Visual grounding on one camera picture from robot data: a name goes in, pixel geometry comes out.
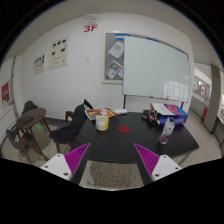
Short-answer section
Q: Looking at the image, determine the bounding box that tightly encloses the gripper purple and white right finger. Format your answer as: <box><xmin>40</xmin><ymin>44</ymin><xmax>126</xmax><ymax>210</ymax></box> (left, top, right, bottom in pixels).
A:
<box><xmin>134</xmin><ymin>143</ymin><xmax>181</xmax><ymax>181</ymax></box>

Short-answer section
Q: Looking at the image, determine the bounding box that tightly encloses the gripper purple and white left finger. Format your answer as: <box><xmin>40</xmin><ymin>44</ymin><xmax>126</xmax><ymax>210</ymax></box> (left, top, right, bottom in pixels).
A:
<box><xmin>41</xmin><ymin>143</ymin><xmax>90</xmax><ymax>181</ymax></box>

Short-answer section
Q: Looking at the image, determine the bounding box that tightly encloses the clear plastic water bottle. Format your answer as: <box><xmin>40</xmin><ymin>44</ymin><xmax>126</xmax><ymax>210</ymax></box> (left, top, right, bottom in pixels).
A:
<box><xmin>159</xmin><ymin>117</ymin><xmax>175</xmax><ymax>144</ymax></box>

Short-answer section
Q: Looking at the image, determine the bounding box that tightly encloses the wooden chair with black jacket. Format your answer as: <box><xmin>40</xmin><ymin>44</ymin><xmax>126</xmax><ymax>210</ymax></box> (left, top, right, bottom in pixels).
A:
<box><xmin>49</xmin><ymin>100</ymin><xmax>92</xmax><ymax>152</ymax></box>

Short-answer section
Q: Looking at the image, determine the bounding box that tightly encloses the red round coaster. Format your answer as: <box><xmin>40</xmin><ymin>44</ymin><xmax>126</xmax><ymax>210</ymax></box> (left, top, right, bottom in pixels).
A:
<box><xmin>118</xmin><ymin>125</ymin><xmax>130</xmax><ymax>133</ymax></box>

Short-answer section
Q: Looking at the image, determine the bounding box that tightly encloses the black item beside box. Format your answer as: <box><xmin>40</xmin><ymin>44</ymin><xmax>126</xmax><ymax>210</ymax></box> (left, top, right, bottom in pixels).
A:
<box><xmin>143</xmin><ymin>110</ymin><xmax>157</xmax><ymax>122</ymax></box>

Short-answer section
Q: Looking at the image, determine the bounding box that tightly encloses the grey chair near round table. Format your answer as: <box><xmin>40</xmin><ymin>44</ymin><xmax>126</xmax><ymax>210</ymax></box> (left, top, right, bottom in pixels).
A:
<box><xmin>6</xmin><ymin>129</ymin><xmax>49</xmax><ymax>163</ymax></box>

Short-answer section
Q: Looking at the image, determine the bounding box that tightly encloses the black rectangular table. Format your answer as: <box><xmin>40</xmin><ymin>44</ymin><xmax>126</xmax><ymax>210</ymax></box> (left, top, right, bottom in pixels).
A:
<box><xmin>68</xmin><ymin>111</ymin><xmax>200</xmax><ymax>186</ymax></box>

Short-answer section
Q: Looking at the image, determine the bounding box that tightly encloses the blue and white cardboard box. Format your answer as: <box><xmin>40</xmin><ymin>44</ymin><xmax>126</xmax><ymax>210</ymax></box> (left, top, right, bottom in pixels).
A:
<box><xmin>151</xmin><ymin>103</ymin><xmax>188</xmax><ymax>125</ymax></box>

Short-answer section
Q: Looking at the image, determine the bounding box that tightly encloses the white and yellow cup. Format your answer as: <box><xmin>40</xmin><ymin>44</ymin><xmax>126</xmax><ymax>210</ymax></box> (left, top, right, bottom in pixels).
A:
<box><xmin>96</xmin><ymin>116</ymin><xmax>109</xmax><ymax>131</ymax></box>

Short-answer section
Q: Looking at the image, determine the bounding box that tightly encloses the small round brown table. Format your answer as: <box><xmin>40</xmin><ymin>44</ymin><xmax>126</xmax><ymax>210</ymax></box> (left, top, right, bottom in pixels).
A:
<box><xmin>16</xmin><ymin>108</ymin><xmax>50</xmax><ymax>135</ymax></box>

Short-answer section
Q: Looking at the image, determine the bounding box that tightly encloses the white flat item on table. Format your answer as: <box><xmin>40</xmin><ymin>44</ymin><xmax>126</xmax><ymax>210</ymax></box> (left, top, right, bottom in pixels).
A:
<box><xmin>114</xmin><ymin>109</ymin><xmax>127</xmax><ymax>115</ymax></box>

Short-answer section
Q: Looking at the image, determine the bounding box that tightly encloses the dark green chair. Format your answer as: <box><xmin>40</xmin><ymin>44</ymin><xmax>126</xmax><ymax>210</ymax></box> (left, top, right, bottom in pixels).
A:
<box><xmin>22</xmin><ymin>101</ymin><xmax>37</xmax><ymax>114</ymax></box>

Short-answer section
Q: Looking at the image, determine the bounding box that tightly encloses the red poster at left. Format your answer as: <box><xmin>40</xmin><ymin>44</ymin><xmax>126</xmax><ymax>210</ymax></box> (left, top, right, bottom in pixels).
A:
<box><xmin>1</xmin><ymin>83</ymin><xmax>10</xmax><ymax>103</ymax></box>

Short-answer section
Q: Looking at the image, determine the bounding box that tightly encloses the large whiteboard on stand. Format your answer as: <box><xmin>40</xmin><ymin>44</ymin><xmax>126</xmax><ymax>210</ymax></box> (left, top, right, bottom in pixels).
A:
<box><xmin>123</xmin><ymin>37</ymin><xmax>191</xmax><ymax>102</ymax></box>

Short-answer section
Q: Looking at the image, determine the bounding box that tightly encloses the grey pin board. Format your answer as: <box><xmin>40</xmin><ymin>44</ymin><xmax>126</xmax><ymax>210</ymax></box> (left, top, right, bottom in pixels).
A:
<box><xmin>101</xmin><ymin>31</ymin><xmax>132</xmax><ymax>85</ymax></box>

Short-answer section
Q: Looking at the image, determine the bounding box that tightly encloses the small white wall poster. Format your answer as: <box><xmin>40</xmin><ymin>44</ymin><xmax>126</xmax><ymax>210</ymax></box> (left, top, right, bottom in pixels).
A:
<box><xmin>33</xmin><ymin>54</ymin><xmax>45</xmax><ymax>75</ymax></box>

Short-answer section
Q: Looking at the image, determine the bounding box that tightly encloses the large white wall poster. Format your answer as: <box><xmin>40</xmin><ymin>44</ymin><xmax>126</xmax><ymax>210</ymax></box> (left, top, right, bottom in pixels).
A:
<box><xmin>50</xmin><ymin>36</ymin><xmax>70</xmax><ymax>69</ymax></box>

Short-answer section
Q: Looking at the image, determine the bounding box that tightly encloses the red 3F wall sign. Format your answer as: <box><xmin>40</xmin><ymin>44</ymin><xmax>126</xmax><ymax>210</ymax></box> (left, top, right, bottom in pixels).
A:
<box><xmin>84</xmin><ymin>24</ymin><xmax>98</xmax><ymax>33</ymax></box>

